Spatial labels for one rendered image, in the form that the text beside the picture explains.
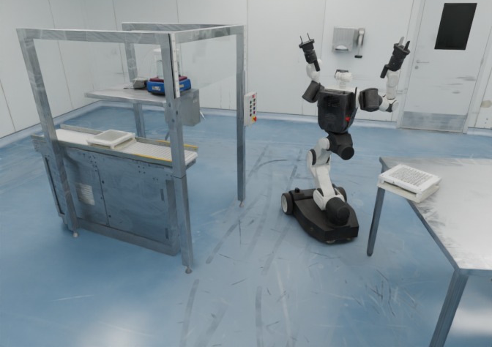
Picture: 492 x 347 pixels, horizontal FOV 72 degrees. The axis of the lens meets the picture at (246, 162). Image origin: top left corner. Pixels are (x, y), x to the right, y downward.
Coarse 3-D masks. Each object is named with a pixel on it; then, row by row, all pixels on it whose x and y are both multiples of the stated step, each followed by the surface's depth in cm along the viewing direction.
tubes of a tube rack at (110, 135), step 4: (108, 132) 254; (112, 132) 254; (116, 132) 255; (120, 132) 254; (96, 136) 245; (100, 136) 247; (104, 136) 245; (108, 136) 245; (112, 136) 246; (116, 136) 246; (120, 136) 246; (108, 140) 239; (112, 140) 240; (128, 140) 254
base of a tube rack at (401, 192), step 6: (384, 186) 190; (390, 186) 188; (438, 186) 188; (396, 192) 185; (402, 192) 182; (408, 192) 182; (426, 192) 182; (432, 192) 184; (408, 198) 181; (414, 198) 178; (420, 198) 176
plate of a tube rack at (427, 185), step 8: (392, 168) 198; (384, 176) 189; (408, 176) 189; (400, 184) 182; (408, 184) 180; (416, 184) 180; (424, 184) 180; (432, 184) 181; (416, 192) 176; (424, 192) 176
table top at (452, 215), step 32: (384, 160) 226; (416, 160) 226; (448, 160) 226; (480, 160) 226; (448, 192) 188; (480, 192) 188; (448, 224) 160; (480, 224) 160; (448, 256) 142; (480, 256) 139
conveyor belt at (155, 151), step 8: (64, 136) 268; (72, 136) 268; (80, 136) 268; (88, 136) 268; (136, 144) 253; (144, 144) 253; (136, 152) 239; (144, 152) 239; (152, 152) 239; (160, 152) 239; (168, 152) 239; (184, 152) 239; (192, 152) 239; (192, 160) 235
